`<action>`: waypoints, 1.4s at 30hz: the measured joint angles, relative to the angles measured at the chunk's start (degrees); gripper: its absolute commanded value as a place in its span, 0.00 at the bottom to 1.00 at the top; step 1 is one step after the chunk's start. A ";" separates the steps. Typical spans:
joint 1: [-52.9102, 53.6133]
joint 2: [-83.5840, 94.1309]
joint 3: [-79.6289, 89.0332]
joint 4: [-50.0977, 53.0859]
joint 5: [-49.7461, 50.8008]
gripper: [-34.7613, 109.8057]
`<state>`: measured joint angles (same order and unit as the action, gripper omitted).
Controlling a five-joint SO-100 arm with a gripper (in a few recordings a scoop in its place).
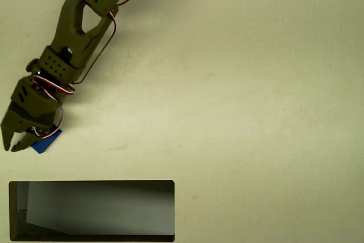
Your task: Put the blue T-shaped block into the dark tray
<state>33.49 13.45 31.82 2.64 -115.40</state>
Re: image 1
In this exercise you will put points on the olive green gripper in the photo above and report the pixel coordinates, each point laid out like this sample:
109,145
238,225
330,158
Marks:
21,120

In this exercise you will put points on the blue T-shaped block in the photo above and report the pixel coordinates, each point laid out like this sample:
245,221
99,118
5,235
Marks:
45,144

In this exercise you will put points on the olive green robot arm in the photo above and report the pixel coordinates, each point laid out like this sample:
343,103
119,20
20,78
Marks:
71,26

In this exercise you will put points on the rectangular bin opening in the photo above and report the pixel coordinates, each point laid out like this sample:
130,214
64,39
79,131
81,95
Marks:
13,211

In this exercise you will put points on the grey panel below table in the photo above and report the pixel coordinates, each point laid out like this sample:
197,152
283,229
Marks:
94,209

